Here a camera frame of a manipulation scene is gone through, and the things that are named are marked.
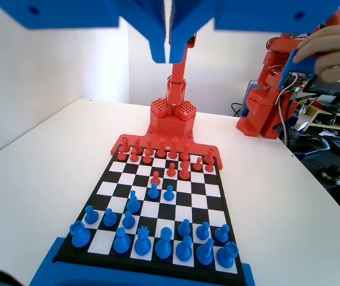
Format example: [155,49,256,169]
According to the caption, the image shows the black round knob object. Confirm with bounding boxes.
[320,164,340,186]

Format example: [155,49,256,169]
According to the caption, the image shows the red chess queen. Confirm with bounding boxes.
[156,137,168,158]

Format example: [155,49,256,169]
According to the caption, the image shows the blue chess queen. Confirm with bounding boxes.
[133,226,152,257]

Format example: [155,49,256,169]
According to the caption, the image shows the red leader arm blue handle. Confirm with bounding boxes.
[236,8,340,141]

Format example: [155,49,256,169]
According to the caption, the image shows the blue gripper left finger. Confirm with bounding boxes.
[0,0,166,64]

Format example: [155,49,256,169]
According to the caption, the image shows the black computer monitor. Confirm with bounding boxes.
[302,79,340,104]

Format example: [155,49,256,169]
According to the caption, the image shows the blue chess pawn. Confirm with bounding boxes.
[196,222,211,242]
[121,210,137,230]
[177,219,192,238]
[215,223,231,243]
[83,205,98,225]
[103,207,118,228]
[147,183,160,200]

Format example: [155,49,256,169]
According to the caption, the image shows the black and white chessboard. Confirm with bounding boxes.
[55,150,245,276]

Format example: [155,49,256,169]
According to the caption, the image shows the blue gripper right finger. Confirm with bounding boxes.
[169,0,340,64]

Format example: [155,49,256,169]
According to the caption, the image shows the red knight chess piece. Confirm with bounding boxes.
[132,138,143,156]
[178,160,191,181]

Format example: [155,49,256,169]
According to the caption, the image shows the green chess pawn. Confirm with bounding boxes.
[162,185,175,202]

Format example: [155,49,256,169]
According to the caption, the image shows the black computer mouse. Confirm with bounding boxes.
[289,133,332,154]

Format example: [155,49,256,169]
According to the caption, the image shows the wooden desk shelf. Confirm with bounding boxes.
[299,102,340,132]

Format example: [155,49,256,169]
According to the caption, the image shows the red base plate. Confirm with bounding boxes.
[110,130,225,171]

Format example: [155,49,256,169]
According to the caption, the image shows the blue chess king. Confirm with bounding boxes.
[154,226,174,260]

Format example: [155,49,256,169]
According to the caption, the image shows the green circuit board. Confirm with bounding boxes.
[289,70,313,90]

